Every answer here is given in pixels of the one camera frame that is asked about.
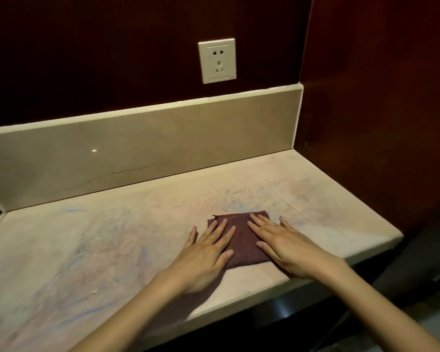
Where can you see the person's left hand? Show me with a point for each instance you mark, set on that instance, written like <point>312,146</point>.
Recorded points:
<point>200,263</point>

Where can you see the person's right hand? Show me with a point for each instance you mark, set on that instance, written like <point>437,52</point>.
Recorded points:
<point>297,251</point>

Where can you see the person's right thumb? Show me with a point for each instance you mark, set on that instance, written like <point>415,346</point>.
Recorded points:
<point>268,251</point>

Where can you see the person's right little finger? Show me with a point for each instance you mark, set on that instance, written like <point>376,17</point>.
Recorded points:
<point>285,223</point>

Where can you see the person's left thumb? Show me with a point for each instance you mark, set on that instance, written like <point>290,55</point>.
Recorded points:
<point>224,259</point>

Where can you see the person's left middle finger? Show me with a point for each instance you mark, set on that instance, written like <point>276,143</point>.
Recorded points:
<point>218,232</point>

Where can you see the person's left little finger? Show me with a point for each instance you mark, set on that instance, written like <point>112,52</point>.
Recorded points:
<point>192,237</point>

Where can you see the person's right middle finger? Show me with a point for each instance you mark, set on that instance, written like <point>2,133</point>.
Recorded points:
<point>264,224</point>

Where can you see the dark red cloth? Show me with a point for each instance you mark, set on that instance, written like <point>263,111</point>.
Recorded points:
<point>244,245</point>

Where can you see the person's right forearm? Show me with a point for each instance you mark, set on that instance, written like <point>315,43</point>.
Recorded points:
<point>374,307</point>

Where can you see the person's left forearm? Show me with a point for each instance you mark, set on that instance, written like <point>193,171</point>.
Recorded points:
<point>132,315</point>

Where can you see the beige stone backsplash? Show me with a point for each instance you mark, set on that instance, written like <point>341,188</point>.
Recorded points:
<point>132,153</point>

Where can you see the beige wall power socket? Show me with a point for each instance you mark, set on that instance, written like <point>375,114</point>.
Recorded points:
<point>217,61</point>

